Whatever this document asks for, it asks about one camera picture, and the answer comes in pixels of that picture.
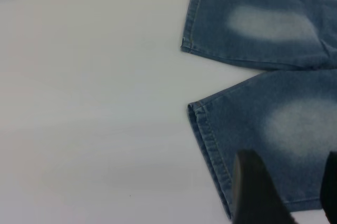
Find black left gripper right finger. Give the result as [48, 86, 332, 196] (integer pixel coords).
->
[322, 151, 337, 224]

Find blue denim pants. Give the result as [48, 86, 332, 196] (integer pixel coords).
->
[180, 0, 337, 221]

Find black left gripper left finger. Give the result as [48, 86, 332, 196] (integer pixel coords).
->
[233, 150, 296, 224]

